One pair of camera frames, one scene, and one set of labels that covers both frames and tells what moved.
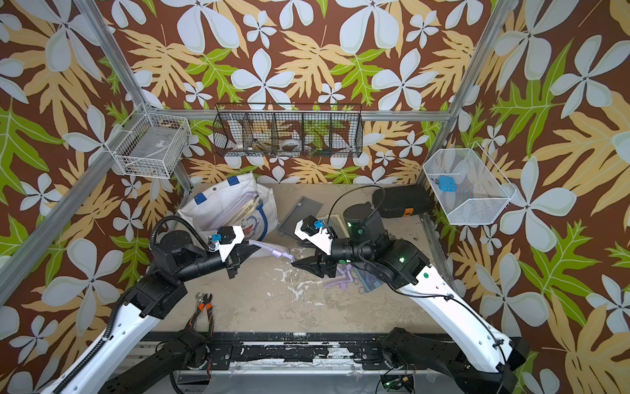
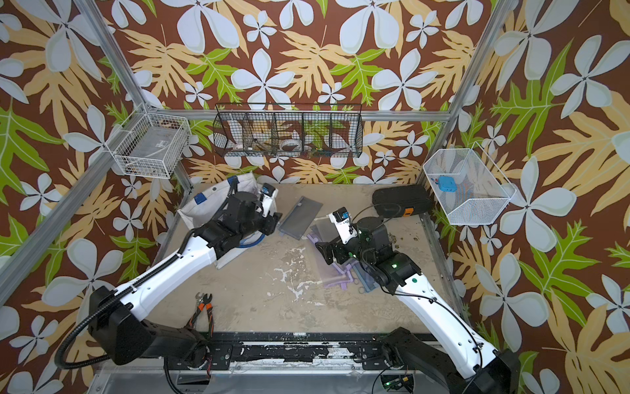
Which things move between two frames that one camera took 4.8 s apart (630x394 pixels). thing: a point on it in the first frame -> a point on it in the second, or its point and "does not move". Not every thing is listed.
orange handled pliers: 203,300 does not move
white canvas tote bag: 240,202 does not move
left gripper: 240,254 -> 271,222
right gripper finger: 306,263 -> 326,250
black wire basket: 289,130 does not move
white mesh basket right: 481,189 does not move
